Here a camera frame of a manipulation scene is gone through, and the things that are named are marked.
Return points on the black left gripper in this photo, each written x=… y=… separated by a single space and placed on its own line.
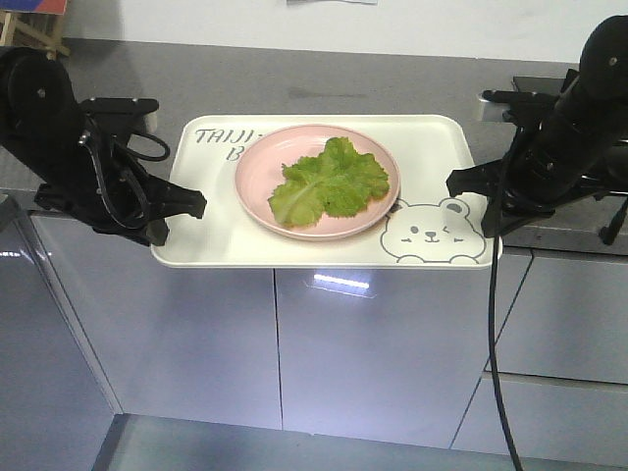
x=112 y=199

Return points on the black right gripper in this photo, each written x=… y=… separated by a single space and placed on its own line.
x=547 y=166

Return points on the cream bear serving tray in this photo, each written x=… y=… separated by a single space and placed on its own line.
x=425 y=227

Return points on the pink round plate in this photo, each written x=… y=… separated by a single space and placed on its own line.
x=259 y=172

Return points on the green lettuce leaf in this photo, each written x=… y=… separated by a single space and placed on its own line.
x=339 y=182

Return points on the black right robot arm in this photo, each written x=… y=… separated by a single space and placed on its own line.
x=597 y=99

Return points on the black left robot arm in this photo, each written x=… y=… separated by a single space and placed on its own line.
x=41 y=120

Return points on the black induction cooktop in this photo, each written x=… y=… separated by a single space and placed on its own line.
x=544 y=85

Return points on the grey lower cabinet doors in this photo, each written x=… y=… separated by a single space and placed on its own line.
x=93 y=325

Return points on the wooden folding rack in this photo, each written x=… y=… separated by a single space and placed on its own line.
x=40 y=31

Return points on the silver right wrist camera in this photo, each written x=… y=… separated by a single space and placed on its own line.
x=514 y=107

